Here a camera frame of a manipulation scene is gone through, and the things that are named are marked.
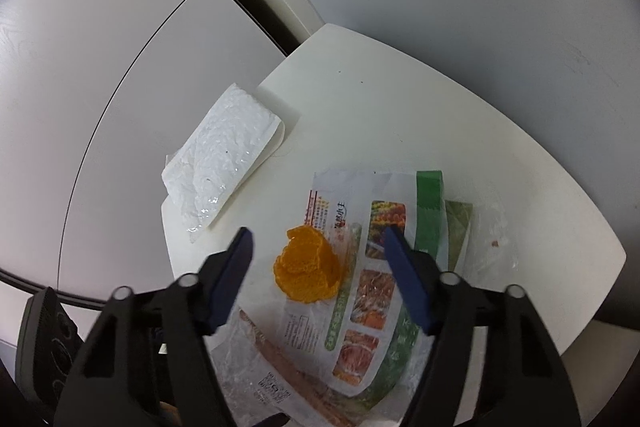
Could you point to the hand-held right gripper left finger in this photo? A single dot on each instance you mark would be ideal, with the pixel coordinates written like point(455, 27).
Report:
point(232, 277)

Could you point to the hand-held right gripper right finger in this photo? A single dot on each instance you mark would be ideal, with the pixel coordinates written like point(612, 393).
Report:
point(407, 277)

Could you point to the printed white green food bag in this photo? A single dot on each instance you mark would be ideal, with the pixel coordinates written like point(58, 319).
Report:
point(365, 307)

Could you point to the clear wrapper with brown stripe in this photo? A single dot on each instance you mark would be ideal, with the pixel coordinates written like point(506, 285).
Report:
point(260, 367)

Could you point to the clear plastic film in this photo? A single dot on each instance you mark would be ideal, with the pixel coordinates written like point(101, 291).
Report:
point(492, 227)

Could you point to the white bubble wrap mailer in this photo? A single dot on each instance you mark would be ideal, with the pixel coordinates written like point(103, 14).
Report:
point(220, 157)

